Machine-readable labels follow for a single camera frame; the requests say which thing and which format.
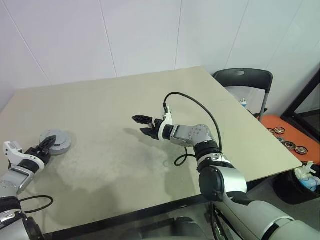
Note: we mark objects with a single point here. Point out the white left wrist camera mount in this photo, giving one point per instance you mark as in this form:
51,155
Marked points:
12,153

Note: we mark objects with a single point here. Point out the white crumpled tissue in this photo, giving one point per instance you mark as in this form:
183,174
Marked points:
303,171

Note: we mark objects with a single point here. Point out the dark grey rounded shape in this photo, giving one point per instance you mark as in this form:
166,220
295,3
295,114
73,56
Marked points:
193,228

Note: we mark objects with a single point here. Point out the dark grey folding chair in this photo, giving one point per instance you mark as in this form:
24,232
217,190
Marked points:
250,75

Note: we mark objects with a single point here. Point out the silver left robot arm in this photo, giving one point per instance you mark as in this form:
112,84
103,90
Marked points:
15,180

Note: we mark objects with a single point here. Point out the white and blue bottle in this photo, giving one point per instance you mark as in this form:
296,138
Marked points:
243,103

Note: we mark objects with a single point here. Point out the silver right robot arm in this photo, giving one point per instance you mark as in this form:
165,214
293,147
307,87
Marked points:
190,133

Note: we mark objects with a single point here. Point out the orange tray with wheels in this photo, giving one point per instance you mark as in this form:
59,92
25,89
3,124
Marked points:
275,120

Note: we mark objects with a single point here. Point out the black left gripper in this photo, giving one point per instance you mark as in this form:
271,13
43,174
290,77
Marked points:
33,151

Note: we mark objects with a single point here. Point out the grey motor stator housing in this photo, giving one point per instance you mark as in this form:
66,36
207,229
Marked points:
62,150

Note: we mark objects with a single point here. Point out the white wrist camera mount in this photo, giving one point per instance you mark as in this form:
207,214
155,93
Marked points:
167,120
12,153

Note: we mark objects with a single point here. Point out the grey round plate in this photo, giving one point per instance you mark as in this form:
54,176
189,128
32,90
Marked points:
62,136

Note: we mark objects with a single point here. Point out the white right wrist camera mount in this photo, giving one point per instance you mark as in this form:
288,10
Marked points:
167,120

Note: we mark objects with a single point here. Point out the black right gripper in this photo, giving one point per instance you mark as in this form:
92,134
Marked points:
157,130

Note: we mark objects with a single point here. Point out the blue packaging scrap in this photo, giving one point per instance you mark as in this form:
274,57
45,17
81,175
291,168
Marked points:
310,183

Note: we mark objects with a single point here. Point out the black trash bin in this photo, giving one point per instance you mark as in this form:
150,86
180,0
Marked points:
287,190

